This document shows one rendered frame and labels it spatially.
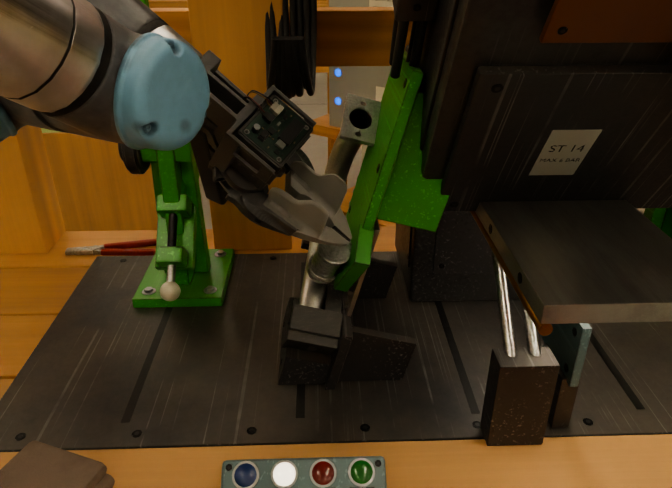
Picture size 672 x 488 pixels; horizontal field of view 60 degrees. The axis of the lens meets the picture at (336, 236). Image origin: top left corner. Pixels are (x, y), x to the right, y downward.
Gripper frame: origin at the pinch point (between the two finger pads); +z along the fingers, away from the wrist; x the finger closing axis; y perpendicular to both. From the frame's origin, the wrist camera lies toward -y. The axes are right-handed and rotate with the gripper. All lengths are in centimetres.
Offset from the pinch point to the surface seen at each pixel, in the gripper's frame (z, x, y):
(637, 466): 38.7, -0.4, 4.4
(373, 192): 0.2, 5.6, 2.1
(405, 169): 1.2, 9.0, 4.0
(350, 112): -6.7, 13.9, -0.8
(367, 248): 3.6, 1.8, -0.9
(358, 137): -4.3, 11.8, -0.5
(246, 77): -21.8, 26.6, -25.5
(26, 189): -39, -1, -53
